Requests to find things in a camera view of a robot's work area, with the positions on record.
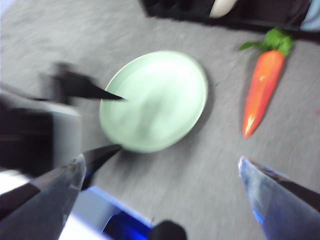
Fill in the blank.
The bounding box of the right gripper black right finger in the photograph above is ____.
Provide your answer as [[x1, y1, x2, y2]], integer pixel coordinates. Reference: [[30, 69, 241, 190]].
[[238, 155, 320, 240]]

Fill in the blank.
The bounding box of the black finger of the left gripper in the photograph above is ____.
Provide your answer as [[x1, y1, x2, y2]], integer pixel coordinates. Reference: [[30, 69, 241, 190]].
[[80, 144, 124, 192], [63, 69, 129, 102]]

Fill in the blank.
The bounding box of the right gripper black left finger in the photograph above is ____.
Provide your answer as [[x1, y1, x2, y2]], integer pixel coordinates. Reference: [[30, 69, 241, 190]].
[[0, 153, 87, 240]]

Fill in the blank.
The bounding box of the pale green plate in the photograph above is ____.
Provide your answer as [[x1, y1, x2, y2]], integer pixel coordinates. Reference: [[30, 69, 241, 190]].
[[98, 50, 209, 154]]

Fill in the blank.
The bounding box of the orange carrot with green leaves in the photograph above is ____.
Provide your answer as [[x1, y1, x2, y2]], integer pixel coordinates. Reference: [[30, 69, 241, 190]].
[[237, 27, 294, 139]]

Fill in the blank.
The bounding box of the black plate rack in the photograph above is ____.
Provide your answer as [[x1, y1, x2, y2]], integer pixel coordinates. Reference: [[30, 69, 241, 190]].
[[141, 0, 320, 41]]

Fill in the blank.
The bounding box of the beige plate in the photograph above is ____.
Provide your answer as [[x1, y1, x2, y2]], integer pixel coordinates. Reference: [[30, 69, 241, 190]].
[[209, 0, 238, 19]]

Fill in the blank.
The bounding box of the blue plate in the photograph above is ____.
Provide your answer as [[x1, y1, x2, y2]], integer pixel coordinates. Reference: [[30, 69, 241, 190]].
[[299, 0, 320, 32]]

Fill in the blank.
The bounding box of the black round knob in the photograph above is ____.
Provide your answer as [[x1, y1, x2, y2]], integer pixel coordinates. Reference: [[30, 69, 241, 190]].
[[149, 219, 188, 240]]

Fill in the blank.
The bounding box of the blue and white mount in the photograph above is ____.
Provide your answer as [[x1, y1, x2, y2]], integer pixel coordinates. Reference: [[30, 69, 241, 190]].
[[59, 186, 155, 240]]

